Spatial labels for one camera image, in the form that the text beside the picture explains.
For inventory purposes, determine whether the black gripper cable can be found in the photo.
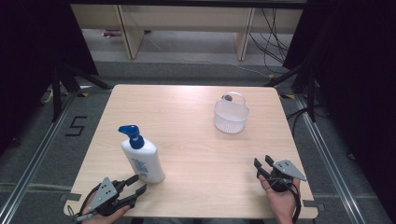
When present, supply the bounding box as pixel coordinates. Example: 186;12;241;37
66;184;104;223
266;176;303;224

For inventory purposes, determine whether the white plastic basket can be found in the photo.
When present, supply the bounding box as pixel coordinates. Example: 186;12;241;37
213;91;250;135

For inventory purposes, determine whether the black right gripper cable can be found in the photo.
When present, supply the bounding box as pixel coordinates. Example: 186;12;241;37
266;176;303;224

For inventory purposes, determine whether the light wooden bench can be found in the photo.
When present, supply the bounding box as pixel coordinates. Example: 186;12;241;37
70;3;304;63

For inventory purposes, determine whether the black curtain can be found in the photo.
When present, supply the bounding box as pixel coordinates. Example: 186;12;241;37
0;0;100;157
282;0;396;223

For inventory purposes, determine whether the person's left hand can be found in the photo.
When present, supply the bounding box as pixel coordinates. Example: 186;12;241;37
81;195;132;224

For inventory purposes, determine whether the black metal stand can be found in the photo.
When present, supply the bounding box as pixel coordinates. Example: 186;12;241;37
263;60;318;123
50;60;114;123

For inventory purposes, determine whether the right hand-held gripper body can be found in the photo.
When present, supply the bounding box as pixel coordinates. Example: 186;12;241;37
264;159;307;193

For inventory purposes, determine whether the person's right hand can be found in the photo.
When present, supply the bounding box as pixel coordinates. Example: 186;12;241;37
259;174;302;224

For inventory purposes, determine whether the bundle of black cables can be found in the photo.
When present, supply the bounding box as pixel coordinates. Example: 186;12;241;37
247;8;294;75

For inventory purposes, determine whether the white blue pump bottle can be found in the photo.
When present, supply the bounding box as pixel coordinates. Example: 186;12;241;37
118;124;166;185

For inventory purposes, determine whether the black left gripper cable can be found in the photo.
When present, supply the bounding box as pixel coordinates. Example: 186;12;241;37
66;184;104;223

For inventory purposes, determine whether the black floor cable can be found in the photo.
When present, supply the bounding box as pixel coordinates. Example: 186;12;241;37
285;106;310;138

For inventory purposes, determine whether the pink object on floor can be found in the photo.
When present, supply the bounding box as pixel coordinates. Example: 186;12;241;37
102;29;123;39

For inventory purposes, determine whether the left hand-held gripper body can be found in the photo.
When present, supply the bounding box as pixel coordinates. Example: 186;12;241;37
88;176;135;217

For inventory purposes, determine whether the metal floor rail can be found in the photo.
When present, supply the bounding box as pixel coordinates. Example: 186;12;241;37
0;92;78;224
294;93;369;224

